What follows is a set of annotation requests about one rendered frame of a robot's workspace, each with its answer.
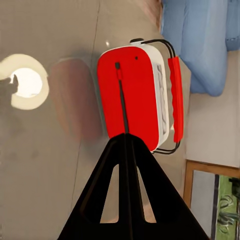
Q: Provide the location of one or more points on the door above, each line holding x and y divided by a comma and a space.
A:
212, 193

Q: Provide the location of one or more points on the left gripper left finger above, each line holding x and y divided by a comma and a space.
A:
84, 220

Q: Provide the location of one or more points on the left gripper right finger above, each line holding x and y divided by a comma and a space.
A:
174, 220

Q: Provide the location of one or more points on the coffee table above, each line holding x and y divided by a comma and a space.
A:
52, 125

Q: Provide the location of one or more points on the radio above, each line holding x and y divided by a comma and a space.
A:
133, 90

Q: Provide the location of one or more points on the sofa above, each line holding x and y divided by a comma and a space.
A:
202, 32

